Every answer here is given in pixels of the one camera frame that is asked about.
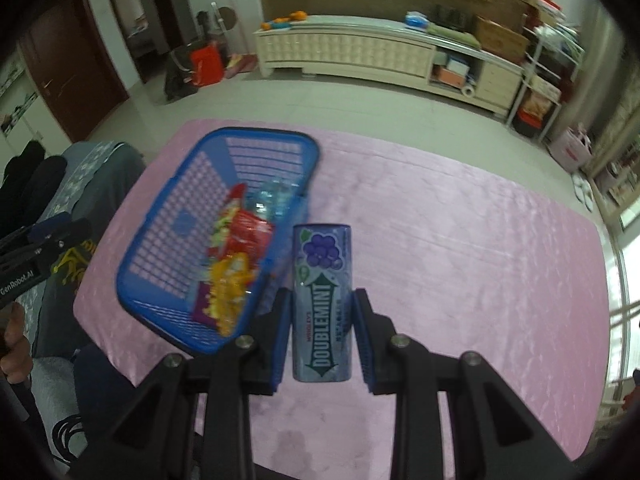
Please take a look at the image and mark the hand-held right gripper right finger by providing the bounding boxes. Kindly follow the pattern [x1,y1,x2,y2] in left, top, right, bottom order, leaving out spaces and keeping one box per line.
[351,287,576,480]

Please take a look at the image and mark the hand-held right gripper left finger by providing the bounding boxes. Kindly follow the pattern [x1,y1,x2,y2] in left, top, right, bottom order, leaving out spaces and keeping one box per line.
[82,287,293,480]

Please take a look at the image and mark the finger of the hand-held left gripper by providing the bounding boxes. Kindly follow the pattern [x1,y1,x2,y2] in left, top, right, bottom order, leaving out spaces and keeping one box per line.
[35,218,94,262]
[0,211,74,257]

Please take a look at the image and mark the blue gum bottle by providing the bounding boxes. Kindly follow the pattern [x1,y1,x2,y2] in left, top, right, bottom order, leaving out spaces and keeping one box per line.
[291,223,353,384]

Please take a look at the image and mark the orange snack packet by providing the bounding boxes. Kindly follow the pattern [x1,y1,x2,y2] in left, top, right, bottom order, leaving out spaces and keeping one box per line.
[207,255,262,337]

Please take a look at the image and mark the purple yellow snack packet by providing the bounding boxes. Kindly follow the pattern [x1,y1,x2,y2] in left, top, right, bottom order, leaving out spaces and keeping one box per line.
[192,280,221,326]

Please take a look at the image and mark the blue plastic basket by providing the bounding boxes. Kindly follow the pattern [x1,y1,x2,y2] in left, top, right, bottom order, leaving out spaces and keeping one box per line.
[116,127,321,356]

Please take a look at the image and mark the round cake packet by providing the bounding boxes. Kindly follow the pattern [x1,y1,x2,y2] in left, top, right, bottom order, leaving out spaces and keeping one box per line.
[245,180,307,222]

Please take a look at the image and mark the red white snack packet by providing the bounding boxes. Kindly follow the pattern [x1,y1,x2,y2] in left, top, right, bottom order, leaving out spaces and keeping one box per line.
[214,184,249,251]

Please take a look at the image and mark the person's left hand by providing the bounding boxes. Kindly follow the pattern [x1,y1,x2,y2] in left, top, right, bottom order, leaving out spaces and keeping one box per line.
[0,302,34,387]

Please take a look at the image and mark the black cloth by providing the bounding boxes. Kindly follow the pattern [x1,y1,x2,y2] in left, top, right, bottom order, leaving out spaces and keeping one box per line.
[0,141,69,241]

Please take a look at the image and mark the pink tablecloth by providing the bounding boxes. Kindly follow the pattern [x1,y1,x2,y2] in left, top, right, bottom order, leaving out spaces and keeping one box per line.
[72,119,613,480]

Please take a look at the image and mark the light grey printed cloth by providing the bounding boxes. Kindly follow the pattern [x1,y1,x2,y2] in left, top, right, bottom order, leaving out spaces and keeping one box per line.
[30,355,103,467]

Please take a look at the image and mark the person's dark trousers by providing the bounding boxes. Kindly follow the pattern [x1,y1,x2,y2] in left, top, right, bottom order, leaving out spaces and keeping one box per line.
[72,342,281,480]

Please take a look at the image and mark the brown wooden door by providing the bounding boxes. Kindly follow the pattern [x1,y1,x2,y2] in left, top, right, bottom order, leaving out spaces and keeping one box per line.
[17,0,129,143]

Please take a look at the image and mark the black bag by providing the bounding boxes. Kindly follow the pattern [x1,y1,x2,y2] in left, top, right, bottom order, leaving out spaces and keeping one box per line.
[164,50,201,104]

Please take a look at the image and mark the red bag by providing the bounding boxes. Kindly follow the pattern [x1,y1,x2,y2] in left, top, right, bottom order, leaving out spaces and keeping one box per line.
[189,42,223,87]

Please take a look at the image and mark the white mop stick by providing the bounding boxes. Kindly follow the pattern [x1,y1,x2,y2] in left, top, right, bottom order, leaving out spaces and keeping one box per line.
[211,2,232,68]

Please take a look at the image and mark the white slippers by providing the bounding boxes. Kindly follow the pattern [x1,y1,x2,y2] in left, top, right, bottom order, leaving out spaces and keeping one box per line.
[572,172,596,212]

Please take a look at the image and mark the black box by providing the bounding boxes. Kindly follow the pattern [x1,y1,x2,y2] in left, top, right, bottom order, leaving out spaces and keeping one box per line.
[515,116,546,136]

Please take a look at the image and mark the orange box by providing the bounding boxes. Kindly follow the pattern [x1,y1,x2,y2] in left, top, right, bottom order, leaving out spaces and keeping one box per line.
[432,67,468,86]

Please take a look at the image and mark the white pink tote bag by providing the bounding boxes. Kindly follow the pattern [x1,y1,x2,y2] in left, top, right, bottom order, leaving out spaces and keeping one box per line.
[549,125,596,174]

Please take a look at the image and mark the white tv cabinet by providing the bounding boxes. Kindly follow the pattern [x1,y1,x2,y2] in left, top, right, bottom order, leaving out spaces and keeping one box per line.
[252,14,526,121]

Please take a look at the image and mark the printed snack box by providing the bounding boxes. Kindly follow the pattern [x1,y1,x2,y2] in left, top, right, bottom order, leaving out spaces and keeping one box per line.
[520,94,553,118]

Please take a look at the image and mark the green cushion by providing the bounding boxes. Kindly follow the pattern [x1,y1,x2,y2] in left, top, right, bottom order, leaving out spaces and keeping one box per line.
[427,24,483,51]

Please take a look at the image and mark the white metal rack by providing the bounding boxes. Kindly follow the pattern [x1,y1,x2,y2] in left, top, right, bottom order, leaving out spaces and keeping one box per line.
[505,0,586,143]

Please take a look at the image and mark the cardboard box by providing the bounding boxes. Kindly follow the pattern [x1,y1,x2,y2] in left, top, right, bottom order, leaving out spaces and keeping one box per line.
[472,15,531,64]

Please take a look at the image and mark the red white box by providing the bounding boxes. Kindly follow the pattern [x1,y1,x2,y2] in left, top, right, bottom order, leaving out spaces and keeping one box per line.
[530,0,566,21]

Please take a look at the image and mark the wall poster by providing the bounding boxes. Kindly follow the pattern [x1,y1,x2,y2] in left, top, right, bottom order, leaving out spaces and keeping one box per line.
[0,67,39,136]

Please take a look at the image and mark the round brown wall plate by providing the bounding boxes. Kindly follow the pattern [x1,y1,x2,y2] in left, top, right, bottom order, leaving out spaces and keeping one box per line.
[216,6,240,32]

